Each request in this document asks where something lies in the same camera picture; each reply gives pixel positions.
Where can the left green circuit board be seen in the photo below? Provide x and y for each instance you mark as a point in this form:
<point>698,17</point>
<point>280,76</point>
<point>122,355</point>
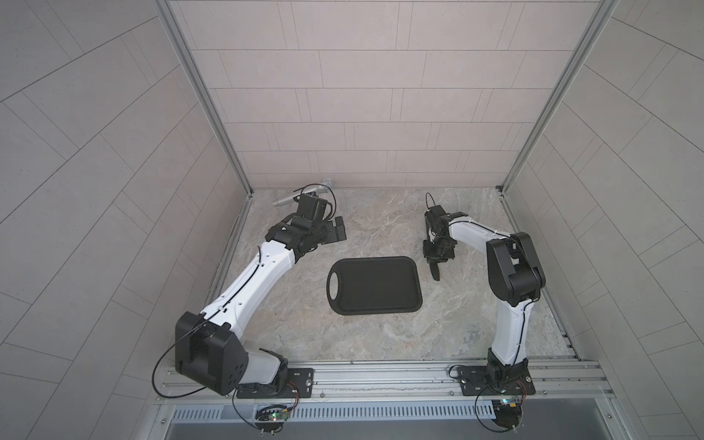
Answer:
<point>273,417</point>

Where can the right circuit board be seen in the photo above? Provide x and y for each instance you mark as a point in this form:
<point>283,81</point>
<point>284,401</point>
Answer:
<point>507,416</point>

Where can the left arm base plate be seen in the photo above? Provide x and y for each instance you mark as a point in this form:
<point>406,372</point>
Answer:
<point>297,383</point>

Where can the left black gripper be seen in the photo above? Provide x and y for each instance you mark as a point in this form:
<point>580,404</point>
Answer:
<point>324,235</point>

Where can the black cutting board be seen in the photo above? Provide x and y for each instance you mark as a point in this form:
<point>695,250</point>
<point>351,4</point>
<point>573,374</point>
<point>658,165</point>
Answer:
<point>374,286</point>

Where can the aluminium rail frame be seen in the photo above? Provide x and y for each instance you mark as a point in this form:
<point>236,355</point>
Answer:
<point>445,380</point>

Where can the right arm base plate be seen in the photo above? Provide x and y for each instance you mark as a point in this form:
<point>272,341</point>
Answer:
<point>494,380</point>

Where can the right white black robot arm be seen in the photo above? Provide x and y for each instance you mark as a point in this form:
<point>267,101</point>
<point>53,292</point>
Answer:
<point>516,278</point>

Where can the white slotted cable duct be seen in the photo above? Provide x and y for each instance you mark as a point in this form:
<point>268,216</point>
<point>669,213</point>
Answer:
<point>346,412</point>

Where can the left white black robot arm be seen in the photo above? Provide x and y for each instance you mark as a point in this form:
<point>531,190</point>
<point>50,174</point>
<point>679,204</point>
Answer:
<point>207,347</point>

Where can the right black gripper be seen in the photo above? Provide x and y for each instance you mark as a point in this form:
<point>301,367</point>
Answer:
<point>432,261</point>

